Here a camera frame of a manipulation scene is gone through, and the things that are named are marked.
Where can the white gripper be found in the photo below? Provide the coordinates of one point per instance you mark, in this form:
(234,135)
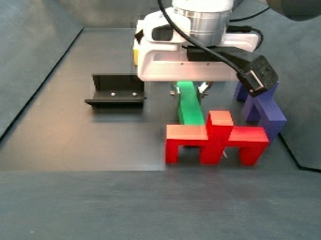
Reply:
(161,51)

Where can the green rectangular block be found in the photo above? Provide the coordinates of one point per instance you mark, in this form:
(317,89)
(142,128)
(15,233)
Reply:
(189,108)

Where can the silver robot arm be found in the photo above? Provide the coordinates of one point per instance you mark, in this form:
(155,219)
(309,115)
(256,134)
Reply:
(237,58)

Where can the red H-shaped block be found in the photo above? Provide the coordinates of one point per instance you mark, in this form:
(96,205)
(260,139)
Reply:
(213,137)

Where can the purple H-shaped block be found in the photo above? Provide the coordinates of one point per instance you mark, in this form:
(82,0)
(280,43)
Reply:
(262,110)

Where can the black angle bracket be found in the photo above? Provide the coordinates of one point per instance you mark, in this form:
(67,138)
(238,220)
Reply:
(117,89)

